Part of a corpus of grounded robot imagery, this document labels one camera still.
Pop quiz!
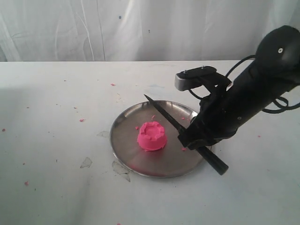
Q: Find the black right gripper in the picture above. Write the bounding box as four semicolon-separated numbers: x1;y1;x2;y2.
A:
178;93;239;150

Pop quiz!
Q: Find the black knife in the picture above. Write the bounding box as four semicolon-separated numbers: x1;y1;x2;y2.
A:
144;94;229;175

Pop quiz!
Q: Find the pink clay lump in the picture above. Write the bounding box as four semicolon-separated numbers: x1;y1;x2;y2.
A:
137;121;167;151

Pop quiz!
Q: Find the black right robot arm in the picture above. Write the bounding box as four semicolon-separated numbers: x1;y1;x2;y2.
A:
175;25;300;149

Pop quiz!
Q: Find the round steel plate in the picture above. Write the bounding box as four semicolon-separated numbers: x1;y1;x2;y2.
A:
110;101;204;178

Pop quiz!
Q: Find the white backdrop sheet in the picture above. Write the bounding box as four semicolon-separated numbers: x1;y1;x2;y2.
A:
0;0;300;62

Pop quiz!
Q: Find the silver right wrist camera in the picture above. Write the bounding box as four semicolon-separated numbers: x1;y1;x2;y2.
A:
174;66;231;91

